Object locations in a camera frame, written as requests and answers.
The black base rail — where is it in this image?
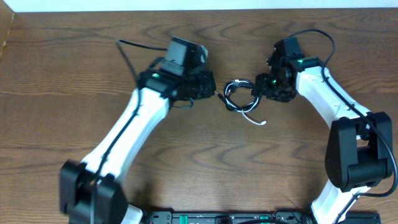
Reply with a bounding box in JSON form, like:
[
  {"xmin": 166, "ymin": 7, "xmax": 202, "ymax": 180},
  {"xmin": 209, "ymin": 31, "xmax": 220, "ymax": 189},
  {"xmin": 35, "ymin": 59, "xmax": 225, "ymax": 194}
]
[{"xmin": 139, "ymin": 208, "xmax": 382, "ymax": 224}]

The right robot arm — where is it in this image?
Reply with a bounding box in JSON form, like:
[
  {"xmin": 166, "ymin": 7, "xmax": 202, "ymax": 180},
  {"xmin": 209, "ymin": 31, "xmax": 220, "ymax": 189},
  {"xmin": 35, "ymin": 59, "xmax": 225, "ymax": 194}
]
[{"xmin": 252, "ymin": 37, "xmax": 397, "ymax": 223}]

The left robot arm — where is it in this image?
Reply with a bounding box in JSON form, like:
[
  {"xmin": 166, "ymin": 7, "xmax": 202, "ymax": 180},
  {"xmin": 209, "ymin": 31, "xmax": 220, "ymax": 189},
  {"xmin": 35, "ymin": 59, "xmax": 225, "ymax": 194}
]
[{"xmin": 59, "ymin": 37, "xmax": 216, "ymax": 223}]

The white usb cable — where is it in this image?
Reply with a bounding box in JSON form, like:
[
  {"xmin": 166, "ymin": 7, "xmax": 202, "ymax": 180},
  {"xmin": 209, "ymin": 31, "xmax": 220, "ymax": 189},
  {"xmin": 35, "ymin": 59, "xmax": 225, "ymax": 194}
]
[{"xmin": 224, "ymin": 79, "xmax": 267, "ymax": 126}]

